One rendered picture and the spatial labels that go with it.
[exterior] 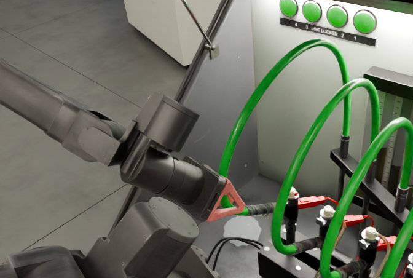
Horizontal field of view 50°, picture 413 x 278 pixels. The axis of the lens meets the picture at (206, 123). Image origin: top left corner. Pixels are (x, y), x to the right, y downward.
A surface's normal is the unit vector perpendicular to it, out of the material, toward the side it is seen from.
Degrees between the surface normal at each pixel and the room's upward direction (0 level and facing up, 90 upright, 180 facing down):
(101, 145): 52
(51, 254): 32
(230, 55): 90
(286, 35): 90
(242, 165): 90
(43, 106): 45
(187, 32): 90
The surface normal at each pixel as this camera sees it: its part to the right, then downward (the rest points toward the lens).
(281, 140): -0.69, 0.47
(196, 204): -0.73, -0.39
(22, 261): 0.41, -0.84
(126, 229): -0.51, -0.29
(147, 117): -0.17, -0.05
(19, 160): -0.11, -0.82
